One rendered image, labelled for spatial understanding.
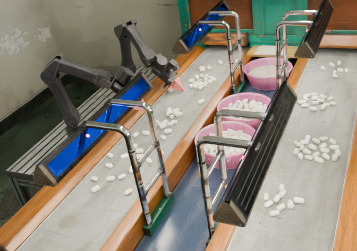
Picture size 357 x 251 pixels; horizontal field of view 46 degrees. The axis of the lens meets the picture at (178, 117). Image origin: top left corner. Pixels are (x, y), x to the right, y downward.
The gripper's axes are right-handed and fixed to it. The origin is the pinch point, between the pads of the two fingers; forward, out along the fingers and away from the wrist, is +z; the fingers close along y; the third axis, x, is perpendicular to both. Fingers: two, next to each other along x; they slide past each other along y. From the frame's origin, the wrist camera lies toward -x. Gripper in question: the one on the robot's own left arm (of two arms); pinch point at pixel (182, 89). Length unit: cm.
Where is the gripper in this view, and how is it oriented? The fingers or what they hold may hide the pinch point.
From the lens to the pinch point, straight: 226.1
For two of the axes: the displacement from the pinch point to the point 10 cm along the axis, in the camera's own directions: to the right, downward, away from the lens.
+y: 4.1, -5.1, 7.6
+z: 7.8, 6.2, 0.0
